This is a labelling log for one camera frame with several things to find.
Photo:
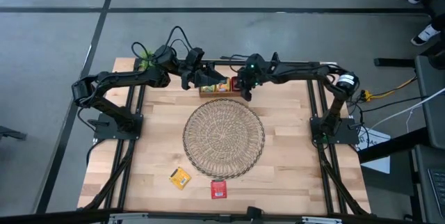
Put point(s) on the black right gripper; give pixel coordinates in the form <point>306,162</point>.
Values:
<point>252,72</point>

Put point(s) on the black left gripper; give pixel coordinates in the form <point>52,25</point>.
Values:
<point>191,72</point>

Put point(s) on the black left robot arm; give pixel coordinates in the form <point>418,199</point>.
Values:
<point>121,78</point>

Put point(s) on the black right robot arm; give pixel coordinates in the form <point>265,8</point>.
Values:
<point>306,72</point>

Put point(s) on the red tea packet with barcode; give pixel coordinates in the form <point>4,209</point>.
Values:
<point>218,189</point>

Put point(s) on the wooden organizer box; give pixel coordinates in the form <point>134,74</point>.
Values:
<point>222,94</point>

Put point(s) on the round woven placemat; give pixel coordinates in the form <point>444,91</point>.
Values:
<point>224,138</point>

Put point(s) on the white box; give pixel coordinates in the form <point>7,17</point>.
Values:
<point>373,151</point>

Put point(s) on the dark grey desk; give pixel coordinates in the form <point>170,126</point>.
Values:
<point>431,98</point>
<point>422,182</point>

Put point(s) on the black stand foot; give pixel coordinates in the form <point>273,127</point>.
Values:
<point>12,133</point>

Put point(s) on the black keyboard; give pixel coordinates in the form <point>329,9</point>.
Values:
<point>438,189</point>

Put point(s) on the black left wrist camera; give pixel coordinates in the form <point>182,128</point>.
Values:
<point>195,57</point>

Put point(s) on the black arched bracket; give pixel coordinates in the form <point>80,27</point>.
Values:
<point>275,57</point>

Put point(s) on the black aluminium table frame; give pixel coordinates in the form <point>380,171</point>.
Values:
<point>278,216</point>

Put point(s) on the silver aluminium bracket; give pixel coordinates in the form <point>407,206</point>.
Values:
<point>123,220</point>
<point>321,220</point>

